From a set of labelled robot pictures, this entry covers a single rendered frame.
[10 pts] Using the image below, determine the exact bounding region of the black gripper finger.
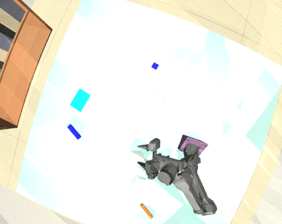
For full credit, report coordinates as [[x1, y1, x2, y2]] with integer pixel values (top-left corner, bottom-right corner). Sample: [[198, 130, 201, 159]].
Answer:
[[137, 143, 149, 152], [137, 162, 145, 169]]

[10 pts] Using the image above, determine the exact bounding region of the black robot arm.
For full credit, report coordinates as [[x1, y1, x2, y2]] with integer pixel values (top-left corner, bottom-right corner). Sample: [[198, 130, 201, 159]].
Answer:
[[145, 143, 217, 216]]

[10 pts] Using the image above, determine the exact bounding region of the orange flat bar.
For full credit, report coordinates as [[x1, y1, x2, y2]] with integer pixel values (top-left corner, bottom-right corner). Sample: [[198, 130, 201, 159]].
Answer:
[[140, 203, 154, 219]]

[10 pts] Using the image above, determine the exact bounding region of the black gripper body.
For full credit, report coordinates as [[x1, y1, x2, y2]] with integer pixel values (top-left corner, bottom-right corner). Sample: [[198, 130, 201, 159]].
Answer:
[[148, 138, 170, 180]]

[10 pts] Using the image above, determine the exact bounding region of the small blue block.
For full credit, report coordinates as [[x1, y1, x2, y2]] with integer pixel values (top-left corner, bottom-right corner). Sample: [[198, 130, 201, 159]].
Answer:
[[67, 124, 81, 140]]

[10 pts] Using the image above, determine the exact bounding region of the blue flat square plate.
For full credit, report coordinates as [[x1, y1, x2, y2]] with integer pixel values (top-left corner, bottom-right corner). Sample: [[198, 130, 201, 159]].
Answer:
[[151, 63, 159, 69]]

